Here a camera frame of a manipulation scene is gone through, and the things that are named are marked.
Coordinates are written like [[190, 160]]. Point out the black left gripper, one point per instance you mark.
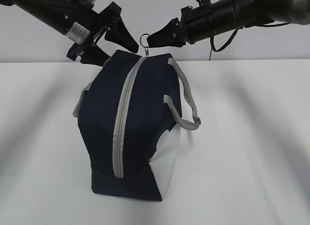
[[85, 39]]

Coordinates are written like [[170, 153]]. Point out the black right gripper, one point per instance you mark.
[[196, 25]]

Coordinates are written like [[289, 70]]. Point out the navy and white lunch bag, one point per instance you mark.
[[130, 118]]

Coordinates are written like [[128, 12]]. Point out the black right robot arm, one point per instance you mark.
[[233, 15]]

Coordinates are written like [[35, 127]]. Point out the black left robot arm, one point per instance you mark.
[[77, 20]]

